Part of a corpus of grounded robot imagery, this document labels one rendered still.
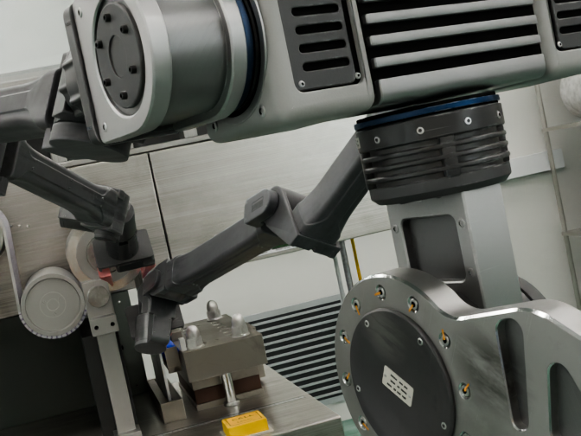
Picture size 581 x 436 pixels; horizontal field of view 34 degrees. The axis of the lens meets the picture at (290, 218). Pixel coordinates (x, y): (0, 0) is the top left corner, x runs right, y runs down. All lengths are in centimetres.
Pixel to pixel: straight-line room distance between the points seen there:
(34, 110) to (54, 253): 124
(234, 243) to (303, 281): 323
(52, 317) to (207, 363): 31
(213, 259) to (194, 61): 85
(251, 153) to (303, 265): 247
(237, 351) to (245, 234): 48
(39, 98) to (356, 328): 39
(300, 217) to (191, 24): 64
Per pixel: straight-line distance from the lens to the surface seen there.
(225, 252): 152
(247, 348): 192
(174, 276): 165
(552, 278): 523
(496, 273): 87
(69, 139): 92
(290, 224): 134
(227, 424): 172
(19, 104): 104
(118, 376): 188
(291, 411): 181
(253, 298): 467
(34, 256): 223
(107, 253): 177
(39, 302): 191
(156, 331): 172
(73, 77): 84
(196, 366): 190
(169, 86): 71
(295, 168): 230
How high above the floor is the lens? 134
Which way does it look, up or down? 3 degrees down
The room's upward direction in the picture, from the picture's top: 12 degrees counter-clockwise
